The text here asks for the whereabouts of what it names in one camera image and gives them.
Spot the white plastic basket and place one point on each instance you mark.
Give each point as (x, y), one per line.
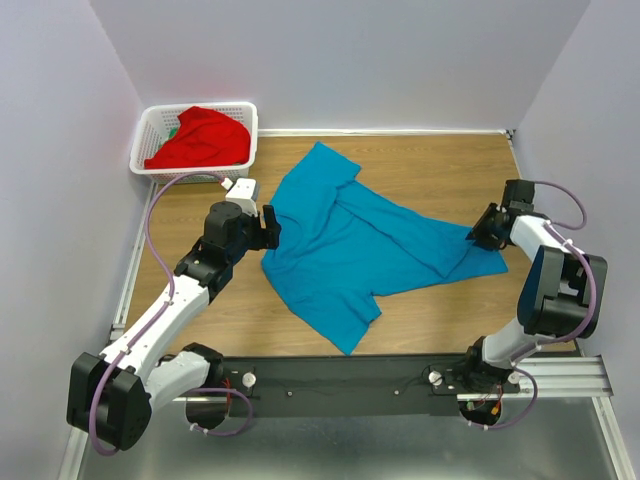
(154, 128)

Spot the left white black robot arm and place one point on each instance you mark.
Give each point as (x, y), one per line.
(113, 395)

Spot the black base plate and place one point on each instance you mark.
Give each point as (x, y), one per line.
(343, 386)

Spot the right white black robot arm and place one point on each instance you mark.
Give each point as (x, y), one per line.
(560, 300)

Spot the red t shirt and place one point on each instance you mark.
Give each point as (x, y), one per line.
(204, 138)

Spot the blue t shirt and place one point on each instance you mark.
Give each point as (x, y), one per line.
(342, 245)

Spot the aluminium frame rail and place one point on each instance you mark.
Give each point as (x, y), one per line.
(564, 377)

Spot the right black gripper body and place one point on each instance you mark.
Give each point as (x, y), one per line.
(493, 238)

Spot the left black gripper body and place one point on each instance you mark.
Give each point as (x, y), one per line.
(253, 236)

